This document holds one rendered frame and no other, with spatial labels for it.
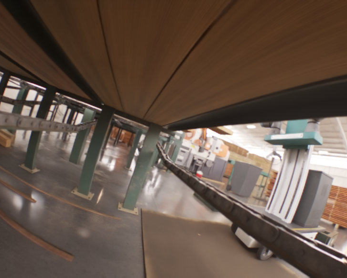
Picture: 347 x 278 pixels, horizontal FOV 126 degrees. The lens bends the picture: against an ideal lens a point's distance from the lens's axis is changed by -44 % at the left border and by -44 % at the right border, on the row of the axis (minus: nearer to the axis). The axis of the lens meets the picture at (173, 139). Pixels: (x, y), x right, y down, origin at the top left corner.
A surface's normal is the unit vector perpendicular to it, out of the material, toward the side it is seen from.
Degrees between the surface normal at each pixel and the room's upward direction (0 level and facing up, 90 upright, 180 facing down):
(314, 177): 90
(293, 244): 90
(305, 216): 90
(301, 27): 180
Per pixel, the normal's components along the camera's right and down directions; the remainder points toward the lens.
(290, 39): -0.33, 0.94
